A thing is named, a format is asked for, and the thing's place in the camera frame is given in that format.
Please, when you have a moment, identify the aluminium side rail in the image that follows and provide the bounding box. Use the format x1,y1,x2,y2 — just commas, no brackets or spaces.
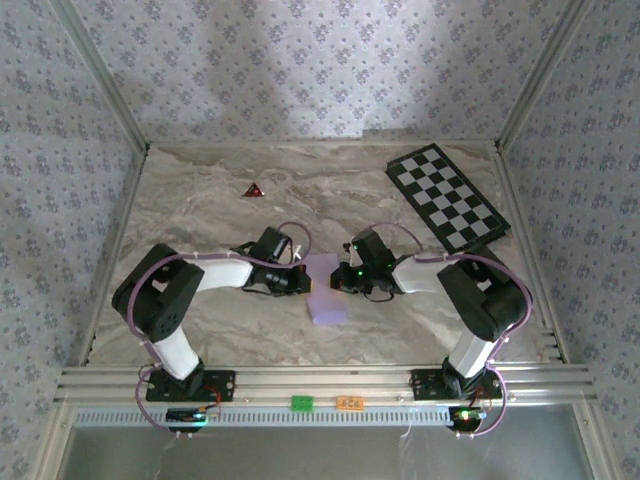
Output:
492,142,571,366
74,144,151,366

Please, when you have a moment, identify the aluminium mounting rail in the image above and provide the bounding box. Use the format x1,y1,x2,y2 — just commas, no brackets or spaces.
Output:
54,364,599,404

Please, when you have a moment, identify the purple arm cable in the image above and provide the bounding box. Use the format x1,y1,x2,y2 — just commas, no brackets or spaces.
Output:
367,223,535,441
128,222,312,439

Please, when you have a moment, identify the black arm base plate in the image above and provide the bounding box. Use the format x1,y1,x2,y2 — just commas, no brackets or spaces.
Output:
145,368,236,403
410,368,501,401

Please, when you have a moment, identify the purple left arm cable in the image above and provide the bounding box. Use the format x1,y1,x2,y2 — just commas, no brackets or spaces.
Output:
128,222,312,439

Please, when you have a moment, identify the grey slotted cable duct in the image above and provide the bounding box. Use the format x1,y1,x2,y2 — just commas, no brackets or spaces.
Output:
73,405,454,427

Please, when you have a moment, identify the black grey chessboard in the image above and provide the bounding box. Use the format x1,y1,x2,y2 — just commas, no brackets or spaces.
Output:
384,143,512,256

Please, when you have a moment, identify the aluminium frame post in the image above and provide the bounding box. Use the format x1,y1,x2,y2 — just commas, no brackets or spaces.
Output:
49,0,151,154
494,0,596,154

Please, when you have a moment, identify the small circuit board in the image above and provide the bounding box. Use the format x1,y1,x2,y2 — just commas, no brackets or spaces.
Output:
166,407,221,431
448,405,489,432

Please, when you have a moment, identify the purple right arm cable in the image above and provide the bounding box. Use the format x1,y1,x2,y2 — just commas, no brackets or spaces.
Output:
367,223,535,441

